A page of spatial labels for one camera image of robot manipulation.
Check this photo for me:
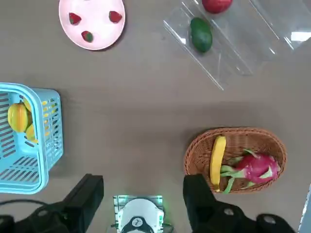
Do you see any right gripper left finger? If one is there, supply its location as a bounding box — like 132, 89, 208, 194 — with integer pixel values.
0, 173, 104, 233

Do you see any blue plastic basket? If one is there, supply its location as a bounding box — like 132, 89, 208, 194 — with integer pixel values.
0, 82, 64, 195

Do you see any red strawberry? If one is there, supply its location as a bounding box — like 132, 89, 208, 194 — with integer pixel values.
69, 12, 82, 25
81, 31, 94, 43
108, 11, 123, 23

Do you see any red apple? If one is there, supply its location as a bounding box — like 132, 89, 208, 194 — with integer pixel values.
202, 0, 233, 14

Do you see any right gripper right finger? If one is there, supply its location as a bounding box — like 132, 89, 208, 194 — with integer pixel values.
182, 173, 297, 233

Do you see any pink dragon fruit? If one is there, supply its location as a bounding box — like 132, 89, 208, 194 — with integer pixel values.
220, 148, 281, 194

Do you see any yellow star fruit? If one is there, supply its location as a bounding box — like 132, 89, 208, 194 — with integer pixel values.
7, 102, 29, 133
22, 98, 34, 115
25, 123, 39, 144

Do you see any green avocado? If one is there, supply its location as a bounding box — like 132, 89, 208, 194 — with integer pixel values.
190, 17, 213, 53

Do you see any brown wicker basket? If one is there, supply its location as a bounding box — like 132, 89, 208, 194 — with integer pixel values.
184, 127, 287, 194

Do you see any pink plate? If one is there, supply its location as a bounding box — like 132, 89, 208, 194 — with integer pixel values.
58, 0, 126, 51

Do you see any yellow banana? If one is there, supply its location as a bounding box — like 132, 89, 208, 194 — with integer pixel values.
209, 135, 227, 193

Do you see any aluminium frame rail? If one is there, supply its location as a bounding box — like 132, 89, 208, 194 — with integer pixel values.
298, 183, 311, 233

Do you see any clear acrylic display stand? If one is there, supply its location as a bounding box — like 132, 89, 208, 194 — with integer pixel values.
163, 0, 311, 91

